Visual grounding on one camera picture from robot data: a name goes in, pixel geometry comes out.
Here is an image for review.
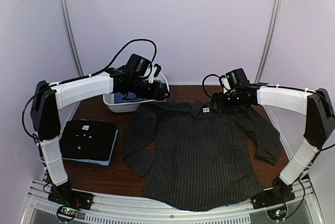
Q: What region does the aluminium frame post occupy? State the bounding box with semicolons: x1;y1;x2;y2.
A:
59;0;84;77
255;0;282;83

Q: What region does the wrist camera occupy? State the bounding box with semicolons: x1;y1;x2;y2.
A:
219;75;230;91
148;64;162;83

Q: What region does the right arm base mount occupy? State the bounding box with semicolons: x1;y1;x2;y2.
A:
251;182;295;222

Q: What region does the left aluminium frame post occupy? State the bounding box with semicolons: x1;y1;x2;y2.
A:
59;0;84;77

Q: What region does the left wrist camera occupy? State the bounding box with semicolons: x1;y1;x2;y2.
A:
148;64;162;83

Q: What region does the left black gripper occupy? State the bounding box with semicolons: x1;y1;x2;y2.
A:
130;77;170;102

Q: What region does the blue patterned shirt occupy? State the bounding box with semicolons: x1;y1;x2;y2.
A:
114;78;153;104

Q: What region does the folded black shirt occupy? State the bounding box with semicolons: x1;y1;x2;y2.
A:
60;120;118;166

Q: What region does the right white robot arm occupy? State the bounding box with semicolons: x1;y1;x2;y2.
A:
210;69;334;204

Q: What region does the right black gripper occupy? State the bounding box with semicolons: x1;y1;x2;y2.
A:
211;89;242;109

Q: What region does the right black cable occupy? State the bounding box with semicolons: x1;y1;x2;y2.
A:
202;73;223;102

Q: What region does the white plastic basin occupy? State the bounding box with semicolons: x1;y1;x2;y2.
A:
103;73;170;113

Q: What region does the dark pinstriped long sleeve shirt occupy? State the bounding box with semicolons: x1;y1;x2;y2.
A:
122;101;281;211

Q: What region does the black cable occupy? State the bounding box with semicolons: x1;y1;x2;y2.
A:
21;39;158;141
202;73;223;102

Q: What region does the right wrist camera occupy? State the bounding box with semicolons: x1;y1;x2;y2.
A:
219;75;230;91

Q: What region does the left black cable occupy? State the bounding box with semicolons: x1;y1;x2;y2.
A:
21;39;158;141

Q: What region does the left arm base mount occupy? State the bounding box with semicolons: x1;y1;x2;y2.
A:
48;187;93;222

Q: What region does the right aluminium frame post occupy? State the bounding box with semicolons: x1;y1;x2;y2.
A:
255;0;282;83

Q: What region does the aluminium front rail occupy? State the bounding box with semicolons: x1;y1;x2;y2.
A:
18;179;325;223

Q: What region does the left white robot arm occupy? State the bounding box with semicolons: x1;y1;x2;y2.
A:
30;54;170;205

